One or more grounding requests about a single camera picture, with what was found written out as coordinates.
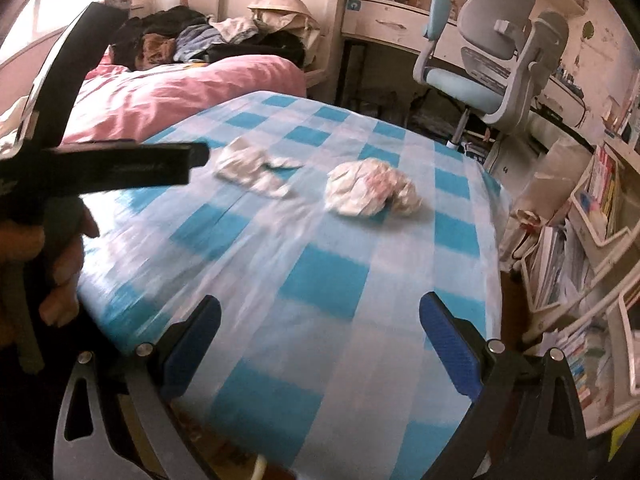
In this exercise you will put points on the black clothing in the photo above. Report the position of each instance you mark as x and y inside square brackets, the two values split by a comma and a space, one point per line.
[160, 20]

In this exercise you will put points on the white paper bag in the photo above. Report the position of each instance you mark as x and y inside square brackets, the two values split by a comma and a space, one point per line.
[365, 187]

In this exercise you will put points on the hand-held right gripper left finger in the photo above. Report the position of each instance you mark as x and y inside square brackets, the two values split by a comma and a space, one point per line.
[192, 345]

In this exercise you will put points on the white desk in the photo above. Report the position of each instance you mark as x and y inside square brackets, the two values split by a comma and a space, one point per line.
[385, 22]

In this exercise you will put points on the blue denim clothing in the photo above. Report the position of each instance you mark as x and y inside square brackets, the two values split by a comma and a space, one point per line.
[197, 42]

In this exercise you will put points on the pink blanket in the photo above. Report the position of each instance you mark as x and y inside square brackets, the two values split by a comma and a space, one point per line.
[175, 95]

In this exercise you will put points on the white cloth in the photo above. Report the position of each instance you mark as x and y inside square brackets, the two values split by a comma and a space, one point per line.
[235, 27]

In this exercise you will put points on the blue checkered tablecloth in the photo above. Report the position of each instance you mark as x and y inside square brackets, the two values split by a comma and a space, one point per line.
[325, 270]

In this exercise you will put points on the beige jacket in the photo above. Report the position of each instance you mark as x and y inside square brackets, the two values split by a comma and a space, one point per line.
[282, 10]

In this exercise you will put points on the brown cloth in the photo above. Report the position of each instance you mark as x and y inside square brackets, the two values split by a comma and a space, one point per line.
[157, 50]

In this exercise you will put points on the white wrapper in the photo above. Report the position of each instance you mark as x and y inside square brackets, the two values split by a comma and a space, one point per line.
[245, 165]

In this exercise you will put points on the grey and blue office chair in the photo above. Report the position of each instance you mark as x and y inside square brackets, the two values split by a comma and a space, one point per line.
[480, 35]

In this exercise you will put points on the white book rack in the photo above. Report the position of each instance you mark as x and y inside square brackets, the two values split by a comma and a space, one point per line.
[600, 240]

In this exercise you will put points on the white bookshelf with books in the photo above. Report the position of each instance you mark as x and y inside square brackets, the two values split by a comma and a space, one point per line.
[605, 180]

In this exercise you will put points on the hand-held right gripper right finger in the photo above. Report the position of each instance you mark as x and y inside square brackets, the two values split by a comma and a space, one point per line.
[450, 342]

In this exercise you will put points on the person's left hand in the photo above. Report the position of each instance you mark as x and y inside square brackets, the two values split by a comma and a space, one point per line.
[65, 280]

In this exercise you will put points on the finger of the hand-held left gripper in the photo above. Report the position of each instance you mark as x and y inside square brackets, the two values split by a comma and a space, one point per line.
[125, 165]
[65, 70]

